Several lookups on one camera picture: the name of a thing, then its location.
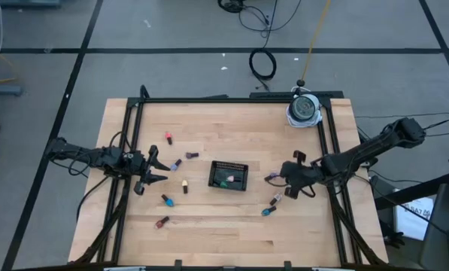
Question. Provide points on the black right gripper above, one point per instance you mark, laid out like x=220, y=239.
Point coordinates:
x=299, y=175

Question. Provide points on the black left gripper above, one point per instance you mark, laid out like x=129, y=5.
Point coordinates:
x=143, y=165

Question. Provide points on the violet nail polish bottle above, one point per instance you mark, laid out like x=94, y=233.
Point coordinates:
x=273, y=175

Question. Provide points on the lavender nail polish bottle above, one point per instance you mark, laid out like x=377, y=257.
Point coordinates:
x=174, y=166

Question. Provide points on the sky blue nail polish bottle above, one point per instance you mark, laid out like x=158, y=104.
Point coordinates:
x=169, y=202

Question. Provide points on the cream yellow nail polish bottle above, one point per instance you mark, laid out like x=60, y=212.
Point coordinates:
x=185, y=183

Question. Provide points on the coral red nail polish bottle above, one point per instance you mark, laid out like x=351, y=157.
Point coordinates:
x=168, y=135

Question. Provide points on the dark purple nail polish bottle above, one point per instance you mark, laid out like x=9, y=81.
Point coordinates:
x=190, y=155

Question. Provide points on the deep blue nail polish bottle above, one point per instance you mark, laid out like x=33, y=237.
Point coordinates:
x=265, y=212

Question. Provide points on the pink nail polish bottle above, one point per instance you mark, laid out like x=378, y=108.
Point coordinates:
x=230, y=178

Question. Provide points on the black plastic slotted basket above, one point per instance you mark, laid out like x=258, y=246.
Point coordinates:
x=218, y=169

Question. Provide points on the green nail polish bottle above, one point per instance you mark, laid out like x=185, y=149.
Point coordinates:
x=223, y=184

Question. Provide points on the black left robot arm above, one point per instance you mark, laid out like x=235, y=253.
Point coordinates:
x=92, y=156

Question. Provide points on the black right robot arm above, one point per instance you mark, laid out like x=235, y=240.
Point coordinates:
x=359, y=154

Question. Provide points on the dark red nail polish bottle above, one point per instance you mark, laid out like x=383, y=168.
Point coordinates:
x=159, y=224

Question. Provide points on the black table clamp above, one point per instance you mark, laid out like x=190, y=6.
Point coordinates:
x=178, y=264
x=287, y=265

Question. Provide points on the white light bar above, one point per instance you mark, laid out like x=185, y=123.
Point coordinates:
x=124, y=268
x=333, y=269

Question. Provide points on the black diagonal beam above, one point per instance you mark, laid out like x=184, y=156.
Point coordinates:
x=408, y=193

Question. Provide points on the white printed paper sheet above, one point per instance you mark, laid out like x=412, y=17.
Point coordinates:
x=412, y=222

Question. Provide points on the dark grey cabinet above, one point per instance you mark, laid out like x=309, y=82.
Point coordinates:
x=446, y=226

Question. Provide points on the grey blue floor bar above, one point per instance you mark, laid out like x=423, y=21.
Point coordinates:
x=2, y=89
x=28, y=2

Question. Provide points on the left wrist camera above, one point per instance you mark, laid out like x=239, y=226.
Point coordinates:
x=128, y=156

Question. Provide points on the black frame corner brace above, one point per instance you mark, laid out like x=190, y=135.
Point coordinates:
x=144, y=92

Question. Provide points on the black aluminium table frame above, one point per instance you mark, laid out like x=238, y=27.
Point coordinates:
x=228, y=100

